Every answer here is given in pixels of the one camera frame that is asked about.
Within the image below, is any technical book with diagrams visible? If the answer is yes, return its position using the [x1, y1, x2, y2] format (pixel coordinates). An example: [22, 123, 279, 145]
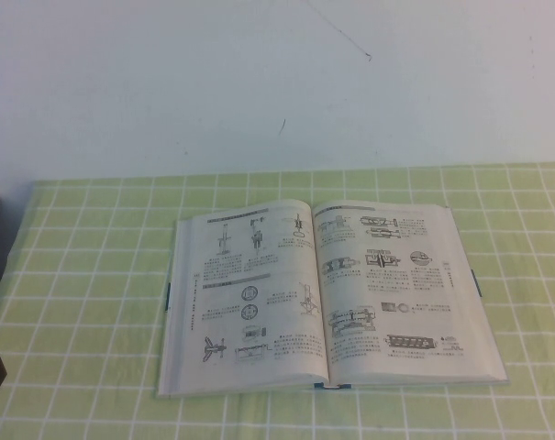
[155, 197, 510, 399]

